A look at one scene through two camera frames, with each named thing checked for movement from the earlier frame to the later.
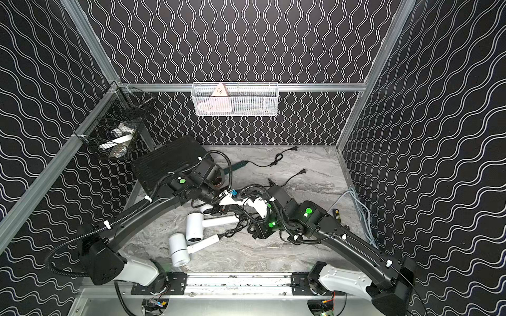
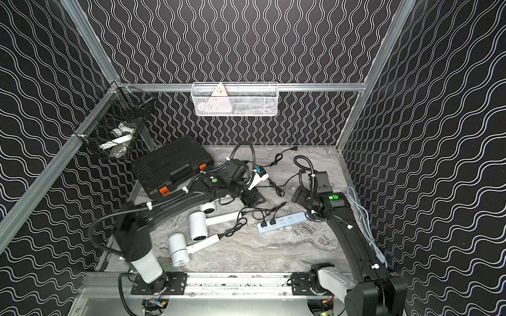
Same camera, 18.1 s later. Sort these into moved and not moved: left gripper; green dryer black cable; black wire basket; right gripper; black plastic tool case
Moved: left gripper; right gripper
Not moved: black wire basket; green dryer black cable; black plastic tool case
